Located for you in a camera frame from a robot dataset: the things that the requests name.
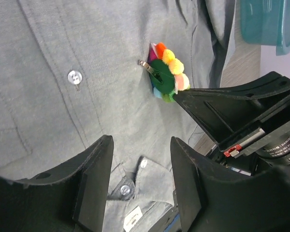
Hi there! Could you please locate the teal plastic tray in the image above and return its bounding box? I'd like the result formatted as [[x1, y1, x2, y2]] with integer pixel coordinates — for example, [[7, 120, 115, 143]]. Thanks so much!
[[240, 0, 290, 56]]

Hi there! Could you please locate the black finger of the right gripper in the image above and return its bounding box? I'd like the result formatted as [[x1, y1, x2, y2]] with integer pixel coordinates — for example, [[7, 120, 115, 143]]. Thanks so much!
[[174, 72, 290, 145]]

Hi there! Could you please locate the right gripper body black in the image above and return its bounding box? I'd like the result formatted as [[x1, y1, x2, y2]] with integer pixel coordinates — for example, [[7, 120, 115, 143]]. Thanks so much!
[[206, 106, 290, 176]]

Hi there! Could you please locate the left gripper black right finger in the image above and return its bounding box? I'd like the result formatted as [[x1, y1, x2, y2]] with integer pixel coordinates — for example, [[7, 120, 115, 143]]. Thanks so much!
[[170, 137, 290, 232]]

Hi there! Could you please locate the colourful pompom flower brooch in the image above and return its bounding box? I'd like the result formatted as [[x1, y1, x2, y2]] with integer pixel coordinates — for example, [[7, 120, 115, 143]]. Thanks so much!
[[138, 43, 190, 103]]

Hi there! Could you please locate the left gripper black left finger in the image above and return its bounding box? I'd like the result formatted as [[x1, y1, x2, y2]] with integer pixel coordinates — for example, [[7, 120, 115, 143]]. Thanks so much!
[[0, 135, 114, 232]]

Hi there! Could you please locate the grey button-up shirt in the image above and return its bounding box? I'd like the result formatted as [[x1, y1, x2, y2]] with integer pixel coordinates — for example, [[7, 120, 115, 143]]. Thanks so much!
[[0, 0, 236, 232]]

